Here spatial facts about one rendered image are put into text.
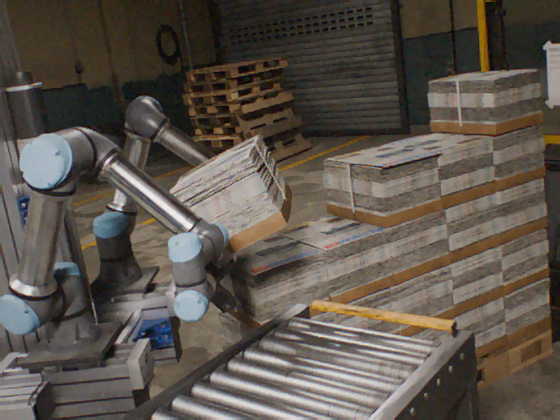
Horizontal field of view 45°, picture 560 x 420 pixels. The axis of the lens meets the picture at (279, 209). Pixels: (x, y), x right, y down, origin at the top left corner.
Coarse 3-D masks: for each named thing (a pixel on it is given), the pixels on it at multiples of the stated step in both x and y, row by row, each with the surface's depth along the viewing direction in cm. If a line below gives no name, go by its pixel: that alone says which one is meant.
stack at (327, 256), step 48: (288, 240) 253; (336, 240) 244; (384, 240) 249; (432, 240) 262; (480, 240) 275; (240, 288) 235; (288, 288) 229; (336, 288) 241; (432, 288) 264; (480, 288) 279; (240, 336) 245; (432, 336) 269; (480, 336) 284; (480, 384) 288
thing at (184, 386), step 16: (272, 320) 190; (288, 320) 189; (256, 336) 181; (272, 336) 184; (224, 352) 174; (240, 352) 173; (208, 368) 167; (224, 368) 169; (176, 384) 161; (192, 384) 160; (160, 400) 155; (128, 416) 150; (144, 416) 149
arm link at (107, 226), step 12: (108, 216) 234; (120, 216) 233; (96, 228) 229; (108, 228) 228; (120, 228) 230; (96, 240) 232; (108, 240) 229; (120, 240) 230; (108, 252) 230; (120, 252) 231
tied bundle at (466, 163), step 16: (400, 144) 285; (416, 144) 280; (432, 144) 275; (448, 144) 269; (464, 144) 265; (480, 144) 267; (448, 160) 260; (464, 160) 265; (480, 160) 269; (448, 176) 262; (464, 176) 265; (480, 176) 269; (448, 192) 262
